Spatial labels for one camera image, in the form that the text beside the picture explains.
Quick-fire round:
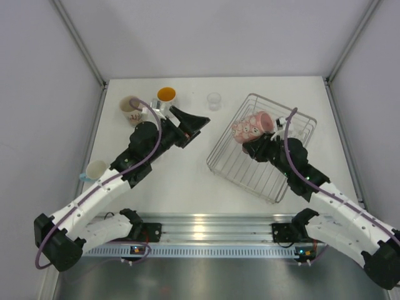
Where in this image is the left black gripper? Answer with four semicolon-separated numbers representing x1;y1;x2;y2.
146;106;209;163

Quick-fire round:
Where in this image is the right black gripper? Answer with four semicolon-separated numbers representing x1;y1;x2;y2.
244;131;293;178

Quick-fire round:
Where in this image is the pink patterned mug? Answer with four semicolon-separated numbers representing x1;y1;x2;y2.
231;111;274;144

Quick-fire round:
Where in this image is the cream coral pattern mug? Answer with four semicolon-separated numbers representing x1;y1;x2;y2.
119;96;148;126

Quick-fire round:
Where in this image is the light blue mug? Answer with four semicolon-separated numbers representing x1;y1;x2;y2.
79;160;108;182

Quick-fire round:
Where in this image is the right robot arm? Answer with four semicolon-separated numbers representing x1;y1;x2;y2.
242;135;399;290

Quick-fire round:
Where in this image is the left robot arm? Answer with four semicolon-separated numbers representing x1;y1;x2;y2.
34;106;210;272

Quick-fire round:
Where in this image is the orange interior white mug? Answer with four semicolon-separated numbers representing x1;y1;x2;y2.
157;87;177;108

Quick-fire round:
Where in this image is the clear glass cup far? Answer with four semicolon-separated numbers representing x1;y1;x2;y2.
207;92;222;111

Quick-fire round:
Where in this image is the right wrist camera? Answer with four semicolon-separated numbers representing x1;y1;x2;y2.
270;116;297;141

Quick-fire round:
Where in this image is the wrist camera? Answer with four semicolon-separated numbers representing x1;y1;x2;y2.
142;98;171;120
270;116;297;141

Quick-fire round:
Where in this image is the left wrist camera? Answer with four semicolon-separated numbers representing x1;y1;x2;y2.
142;98;171;120

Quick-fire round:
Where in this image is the wire dish rack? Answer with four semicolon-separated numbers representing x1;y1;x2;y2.
206;92;318;204

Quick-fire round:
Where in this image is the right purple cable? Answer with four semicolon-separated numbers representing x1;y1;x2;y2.
282;107;400;248

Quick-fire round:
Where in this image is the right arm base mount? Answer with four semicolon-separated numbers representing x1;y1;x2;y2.
271;223;298;244

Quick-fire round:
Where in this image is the aluminium mounting rail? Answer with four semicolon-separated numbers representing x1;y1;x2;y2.
90;212;301;244

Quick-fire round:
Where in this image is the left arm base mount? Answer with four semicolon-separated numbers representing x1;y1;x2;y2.
104;209;162;243

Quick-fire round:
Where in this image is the perforated cable duct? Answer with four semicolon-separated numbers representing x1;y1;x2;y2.
84;244;303;259

